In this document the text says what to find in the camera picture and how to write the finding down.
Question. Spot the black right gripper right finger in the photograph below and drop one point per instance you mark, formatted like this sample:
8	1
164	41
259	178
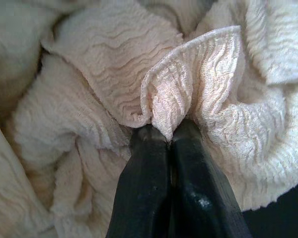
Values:
203	193

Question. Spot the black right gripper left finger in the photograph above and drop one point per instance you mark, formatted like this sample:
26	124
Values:
141	188

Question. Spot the cream textured knit garment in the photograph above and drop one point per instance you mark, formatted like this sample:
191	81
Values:
94	99

